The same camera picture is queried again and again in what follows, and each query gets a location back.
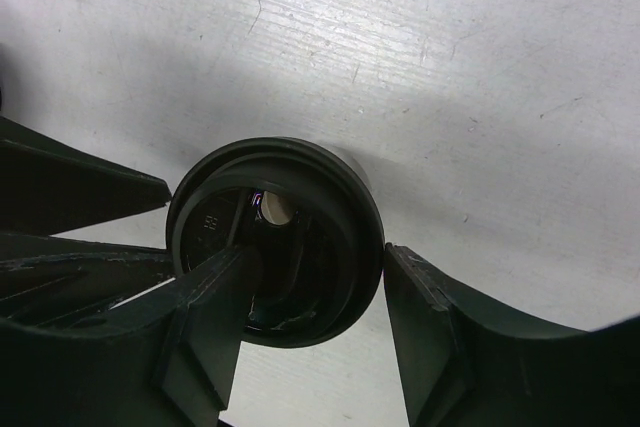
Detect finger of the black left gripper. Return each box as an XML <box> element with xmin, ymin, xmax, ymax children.
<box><xmin>1</xmin><ymin>233</ymin><xmax>175</xmax><ymax>320</ymax></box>
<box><xmin>1</xmin><ymin>118</ymin><xmax>171</xmax><ymax>236</ymax></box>

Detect dark paper coffee cup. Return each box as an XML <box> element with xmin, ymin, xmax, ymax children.
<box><xmin>320</xmin><ymin>143</ymin><xmax>371</xmax><ymax>189</ymax></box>

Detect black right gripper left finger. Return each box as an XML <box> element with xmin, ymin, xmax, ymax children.
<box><xmin>1</xmin><ymin>248</ymin><xmax>260</xmax><ymax>426</ymax></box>

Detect black plastic cup lid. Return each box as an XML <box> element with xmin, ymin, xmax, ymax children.
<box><xmin>165</xmin><ymin>137</ymin><xmax>385</xmax><ymax>349</ymax></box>

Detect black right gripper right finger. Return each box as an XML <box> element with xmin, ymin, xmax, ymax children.
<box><xmin>384</xmin><ymin>245</ymin><xmax>639</xmax><ymax>426</ymax></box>

